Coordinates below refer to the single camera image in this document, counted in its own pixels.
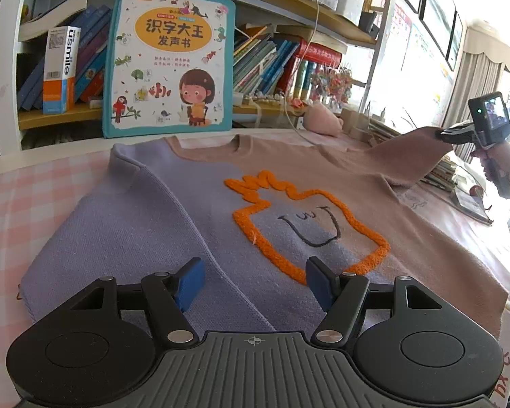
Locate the black framed picture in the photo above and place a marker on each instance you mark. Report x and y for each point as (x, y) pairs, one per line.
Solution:
(437, 4)

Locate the white storage box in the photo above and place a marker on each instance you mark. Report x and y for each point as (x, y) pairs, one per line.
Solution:
(350, 3)

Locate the colourful wall poster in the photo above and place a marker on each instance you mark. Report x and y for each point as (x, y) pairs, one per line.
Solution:
(416, 55)

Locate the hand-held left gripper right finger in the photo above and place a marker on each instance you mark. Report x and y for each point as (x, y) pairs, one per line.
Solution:
(316, 284)

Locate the purple and pink sweater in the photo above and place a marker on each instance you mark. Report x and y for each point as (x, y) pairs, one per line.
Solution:
(187, 221)

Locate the stack of books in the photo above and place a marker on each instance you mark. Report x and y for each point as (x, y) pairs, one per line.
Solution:
(440, 172)

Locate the white and orange box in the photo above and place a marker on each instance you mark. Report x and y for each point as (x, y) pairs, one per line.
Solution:
(61, 70)

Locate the person's right hand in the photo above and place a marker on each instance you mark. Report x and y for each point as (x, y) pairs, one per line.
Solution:
(493, 170)

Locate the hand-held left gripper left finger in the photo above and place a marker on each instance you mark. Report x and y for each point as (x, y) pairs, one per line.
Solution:
(191, 284)

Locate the wooden bookshelf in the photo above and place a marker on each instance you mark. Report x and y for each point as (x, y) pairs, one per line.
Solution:
(59, 118)

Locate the row of blue books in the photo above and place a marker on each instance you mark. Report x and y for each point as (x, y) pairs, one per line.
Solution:
(91, 59)

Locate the large white book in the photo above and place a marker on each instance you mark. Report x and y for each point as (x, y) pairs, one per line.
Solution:
(55, 15)

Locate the pink checked tablecloth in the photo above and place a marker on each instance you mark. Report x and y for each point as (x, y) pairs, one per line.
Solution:
(34, 191)

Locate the pink plush toy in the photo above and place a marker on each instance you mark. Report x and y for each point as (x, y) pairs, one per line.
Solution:
(321, 119)

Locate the row of colourful thin books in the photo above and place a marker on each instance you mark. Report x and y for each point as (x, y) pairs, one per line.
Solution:
(263, 61)

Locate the beige curtain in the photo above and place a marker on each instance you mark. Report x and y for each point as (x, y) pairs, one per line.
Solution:
(480, 80)

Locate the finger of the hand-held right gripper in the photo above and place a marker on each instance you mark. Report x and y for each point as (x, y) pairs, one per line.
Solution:
(452, 135)

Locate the illustrated children's book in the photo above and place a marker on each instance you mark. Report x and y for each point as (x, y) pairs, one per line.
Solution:
(170, 59)

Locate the red book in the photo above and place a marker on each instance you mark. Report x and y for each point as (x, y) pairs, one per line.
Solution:
(318, 53)

